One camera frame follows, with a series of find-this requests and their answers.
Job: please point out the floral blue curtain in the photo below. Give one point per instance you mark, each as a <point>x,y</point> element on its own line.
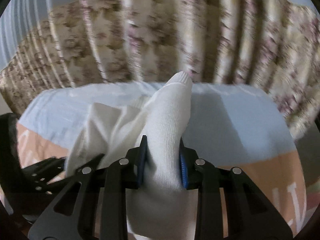
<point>268,44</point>

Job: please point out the orange white lettered bedsheet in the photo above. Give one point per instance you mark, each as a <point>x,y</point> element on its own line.
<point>228,126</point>

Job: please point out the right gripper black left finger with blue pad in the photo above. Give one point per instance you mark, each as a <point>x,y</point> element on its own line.
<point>125,173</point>

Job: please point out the white knit sweater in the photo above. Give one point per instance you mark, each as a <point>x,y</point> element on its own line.
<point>161,208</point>

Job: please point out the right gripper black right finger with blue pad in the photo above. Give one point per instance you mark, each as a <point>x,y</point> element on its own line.
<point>229,204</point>

